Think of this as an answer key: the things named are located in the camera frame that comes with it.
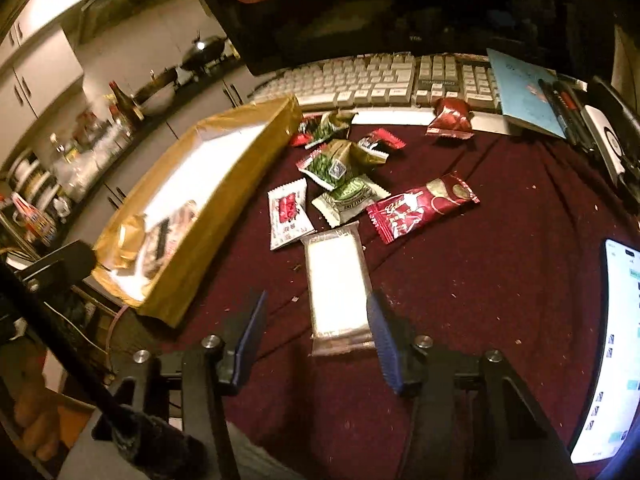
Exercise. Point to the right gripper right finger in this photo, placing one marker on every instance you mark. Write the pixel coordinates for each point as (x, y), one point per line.
(415, 369)

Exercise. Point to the dark red table cloth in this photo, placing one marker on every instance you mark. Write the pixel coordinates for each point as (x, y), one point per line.
(520, 271)

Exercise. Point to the black pens bundle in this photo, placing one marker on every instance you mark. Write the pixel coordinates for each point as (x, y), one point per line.
(566, 113)

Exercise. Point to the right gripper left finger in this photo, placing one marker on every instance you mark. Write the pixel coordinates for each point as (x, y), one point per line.
(219, 366)

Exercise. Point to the white green lime snack packet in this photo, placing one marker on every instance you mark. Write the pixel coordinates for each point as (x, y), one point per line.
(349, 200)

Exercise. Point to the white kitchen cabinets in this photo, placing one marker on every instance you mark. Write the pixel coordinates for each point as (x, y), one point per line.
(65, 146)

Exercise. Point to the long red snack packet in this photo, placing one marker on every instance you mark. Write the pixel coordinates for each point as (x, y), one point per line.
(398, 215)

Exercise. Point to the white computer keyboard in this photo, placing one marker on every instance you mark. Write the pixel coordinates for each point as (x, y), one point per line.
(398, 79)

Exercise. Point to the clear white snack packet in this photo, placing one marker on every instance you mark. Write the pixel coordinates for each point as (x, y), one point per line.
(338, 288)

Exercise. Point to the crumpled red snack packet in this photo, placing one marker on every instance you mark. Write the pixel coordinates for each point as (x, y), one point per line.
(452, 119)

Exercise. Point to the metal bowl on counter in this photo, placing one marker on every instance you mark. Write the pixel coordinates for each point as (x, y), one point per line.
(156, 101)

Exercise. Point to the green gold snack packet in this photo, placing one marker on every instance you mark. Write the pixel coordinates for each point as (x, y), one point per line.
(336, 163)

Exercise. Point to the dark glass bottle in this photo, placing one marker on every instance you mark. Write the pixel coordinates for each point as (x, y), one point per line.
(127, 106)

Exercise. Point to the small red black candy packet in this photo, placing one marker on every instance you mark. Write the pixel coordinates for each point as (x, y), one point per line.
(381, 140)

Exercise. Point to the black monitor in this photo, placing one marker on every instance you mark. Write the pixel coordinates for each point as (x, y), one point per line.
(573, 37)

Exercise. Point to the smartphone with lit screen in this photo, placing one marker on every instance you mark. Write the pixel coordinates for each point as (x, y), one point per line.
(613, 396)

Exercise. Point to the black wok on stove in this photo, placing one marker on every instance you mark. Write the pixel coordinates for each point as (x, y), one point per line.
(203, 52)

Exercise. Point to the white black device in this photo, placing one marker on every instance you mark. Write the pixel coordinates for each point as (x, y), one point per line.
(615, 127)

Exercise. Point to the yellow cardboard box tray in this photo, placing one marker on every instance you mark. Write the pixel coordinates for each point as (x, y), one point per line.
(215, 167)

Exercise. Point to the brown paper packet in box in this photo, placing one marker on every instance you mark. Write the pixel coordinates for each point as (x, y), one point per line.
(123, 243)

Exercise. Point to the light blue notebook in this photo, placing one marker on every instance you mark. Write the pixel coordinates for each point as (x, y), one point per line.
(522, 100)

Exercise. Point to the white red snack sachet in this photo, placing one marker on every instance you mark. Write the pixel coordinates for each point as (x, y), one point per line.
(289, 220)

